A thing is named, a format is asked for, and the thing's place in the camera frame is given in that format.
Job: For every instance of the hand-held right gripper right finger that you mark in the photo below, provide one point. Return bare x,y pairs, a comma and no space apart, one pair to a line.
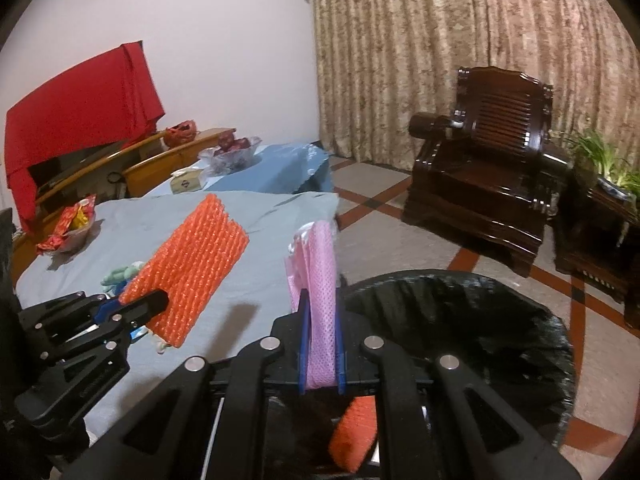
342,355

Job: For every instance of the orange foam fruit net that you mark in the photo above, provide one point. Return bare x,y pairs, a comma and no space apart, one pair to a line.
190,260
350,435

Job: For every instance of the trash bin with black bag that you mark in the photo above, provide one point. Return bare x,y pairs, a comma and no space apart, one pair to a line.
475,320

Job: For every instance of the tissue box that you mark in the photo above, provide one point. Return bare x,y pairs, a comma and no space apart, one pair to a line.
187,181

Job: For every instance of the glass fruit bowl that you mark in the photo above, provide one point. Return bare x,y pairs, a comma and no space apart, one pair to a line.
230,160

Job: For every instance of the black television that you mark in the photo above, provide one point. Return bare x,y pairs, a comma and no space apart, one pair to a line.
65,165

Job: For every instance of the pale green glove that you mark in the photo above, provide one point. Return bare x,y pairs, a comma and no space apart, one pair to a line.
120,275

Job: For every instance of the dark wooden side table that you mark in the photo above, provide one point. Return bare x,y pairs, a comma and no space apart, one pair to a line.
595,240

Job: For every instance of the blue tablecloth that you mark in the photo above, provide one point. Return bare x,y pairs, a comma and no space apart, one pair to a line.
275,170

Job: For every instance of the dark wooden armchair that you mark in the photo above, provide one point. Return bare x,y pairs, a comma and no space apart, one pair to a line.
480,180

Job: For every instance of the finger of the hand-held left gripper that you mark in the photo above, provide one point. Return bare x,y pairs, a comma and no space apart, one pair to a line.
145,305
75,310

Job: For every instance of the red apple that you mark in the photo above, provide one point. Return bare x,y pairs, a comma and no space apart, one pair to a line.
243,143
227,141

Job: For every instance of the beige patterned curtain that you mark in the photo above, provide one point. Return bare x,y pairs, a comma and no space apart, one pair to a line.
425,50

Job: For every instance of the red cloth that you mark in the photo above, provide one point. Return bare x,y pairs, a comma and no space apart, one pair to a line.
75,105

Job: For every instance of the grey tablecloth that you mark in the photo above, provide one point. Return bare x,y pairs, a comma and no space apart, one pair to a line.
150,225

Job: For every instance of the green potted plant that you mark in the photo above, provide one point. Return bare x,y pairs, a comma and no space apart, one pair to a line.
600,155

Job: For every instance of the red bag on cabinet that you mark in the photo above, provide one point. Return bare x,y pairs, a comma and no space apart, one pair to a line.
180,135

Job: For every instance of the red snack bag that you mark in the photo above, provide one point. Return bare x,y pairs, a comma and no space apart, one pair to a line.
67,232

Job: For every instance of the pink foam fruit net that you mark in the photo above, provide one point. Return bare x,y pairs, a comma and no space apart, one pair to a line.
320,310

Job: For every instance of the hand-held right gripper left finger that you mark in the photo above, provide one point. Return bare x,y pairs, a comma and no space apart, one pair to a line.
301,350

